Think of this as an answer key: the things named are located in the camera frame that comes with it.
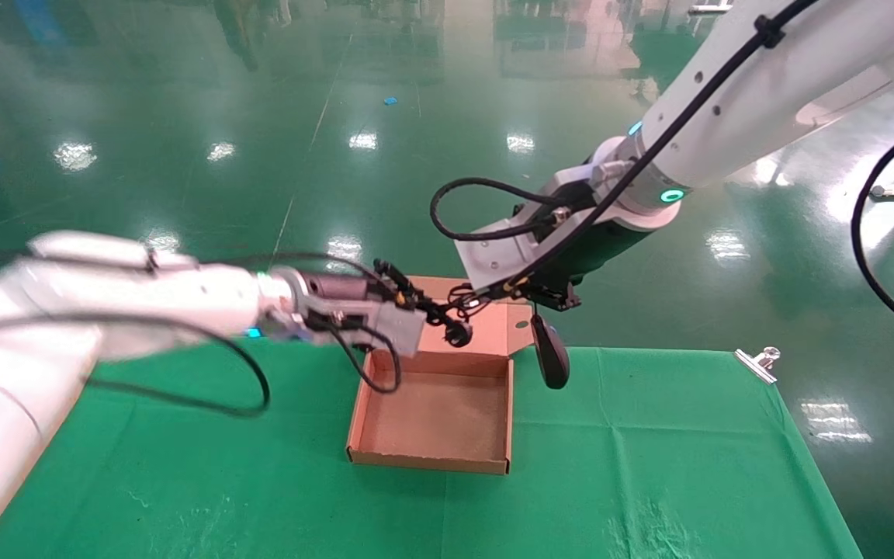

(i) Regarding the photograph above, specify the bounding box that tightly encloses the short black wrist cable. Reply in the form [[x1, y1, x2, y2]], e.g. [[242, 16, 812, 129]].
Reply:
[[329, 321, 404, 394], [429, 177, 572, 243]]

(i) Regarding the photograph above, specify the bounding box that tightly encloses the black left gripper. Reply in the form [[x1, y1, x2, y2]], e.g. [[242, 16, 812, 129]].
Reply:
[[303, 260, 456, 328]]

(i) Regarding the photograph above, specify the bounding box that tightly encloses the long black left arm cable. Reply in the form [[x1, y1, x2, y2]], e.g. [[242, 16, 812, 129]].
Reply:
[[82, 311, 272, 418]]

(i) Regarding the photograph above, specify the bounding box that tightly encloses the short black right wrist cable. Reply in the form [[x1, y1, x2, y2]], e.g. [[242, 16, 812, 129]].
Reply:
[[429, 177, 572, 243]]

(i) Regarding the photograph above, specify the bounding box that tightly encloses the black wired computer mouse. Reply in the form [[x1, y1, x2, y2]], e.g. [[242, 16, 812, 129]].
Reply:
[[531, 311, 571, 391]]

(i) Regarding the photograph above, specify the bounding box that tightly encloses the short black left wrist cable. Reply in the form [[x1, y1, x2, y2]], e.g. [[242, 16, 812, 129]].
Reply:
[[329, 321, 404, 394]]

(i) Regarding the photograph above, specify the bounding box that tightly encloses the brown cardboard box with lid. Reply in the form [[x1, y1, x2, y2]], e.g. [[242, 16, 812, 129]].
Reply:
[[346, 275, 535, 476]]

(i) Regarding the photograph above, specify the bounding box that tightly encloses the black power cord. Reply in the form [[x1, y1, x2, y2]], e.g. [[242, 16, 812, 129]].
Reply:
[[435, 289, 494, 349]]

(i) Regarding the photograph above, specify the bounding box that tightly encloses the long black arm cable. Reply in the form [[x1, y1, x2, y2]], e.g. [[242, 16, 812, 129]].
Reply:
[[486, 0, 894, 346], [82, 311, 272, 418]]

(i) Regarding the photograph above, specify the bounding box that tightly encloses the green table cloth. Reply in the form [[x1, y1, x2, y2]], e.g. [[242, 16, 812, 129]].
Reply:
[[0, 338, 863, 559]]

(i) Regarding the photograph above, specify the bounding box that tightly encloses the long black right arm cable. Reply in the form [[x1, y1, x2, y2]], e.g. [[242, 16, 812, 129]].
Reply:
[[486, 0, 894, 346]]

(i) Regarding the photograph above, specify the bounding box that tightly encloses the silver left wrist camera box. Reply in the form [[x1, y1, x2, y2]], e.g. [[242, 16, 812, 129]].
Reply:
[[315, 299, 426, 358]]

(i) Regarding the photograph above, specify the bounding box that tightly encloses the silver binder clip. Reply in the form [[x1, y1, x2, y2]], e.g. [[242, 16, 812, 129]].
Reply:
[[734, 347, 781, 385]]

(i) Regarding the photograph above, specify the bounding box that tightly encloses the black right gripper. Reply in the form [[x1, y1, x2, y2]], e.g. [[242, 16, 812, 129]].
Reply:
[[528, 217, 654, 313]]

